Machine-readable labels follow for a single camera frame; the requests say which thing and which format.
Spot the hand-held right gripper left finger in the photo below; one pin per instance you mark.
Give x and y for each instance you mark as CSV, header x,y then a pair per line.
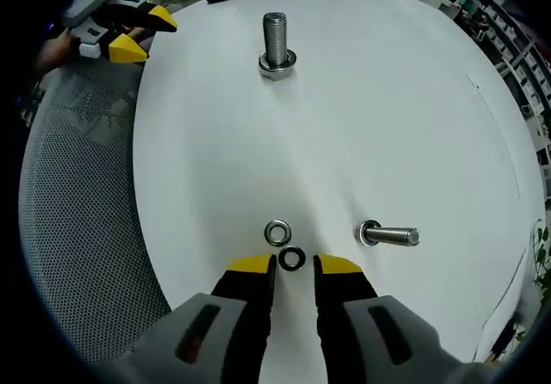
x,y
241,306

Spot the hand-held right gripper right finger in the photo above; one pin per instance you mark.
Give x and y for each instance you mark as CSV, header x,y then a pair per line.
x,y
344,298

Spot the small threaded steel stud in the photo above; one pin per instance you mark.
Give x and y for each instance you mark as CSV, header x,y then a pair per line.
x,y
394,235

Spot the large threaded steel stud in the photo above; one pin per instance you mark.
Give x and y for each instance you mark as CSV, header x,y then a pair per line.
x,y
275,35

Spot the person's left hand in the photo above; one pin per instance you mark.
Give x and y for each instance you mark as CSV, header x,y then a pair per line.
x,y
56,54

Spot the grey mesh office chair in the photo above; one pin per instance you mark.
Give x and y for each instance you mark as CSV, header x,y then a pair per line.
x,y
77,229

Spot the white shelf with storage bins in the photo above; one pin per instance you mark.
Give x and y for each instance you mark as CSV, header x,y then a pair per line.
x,y
516,57

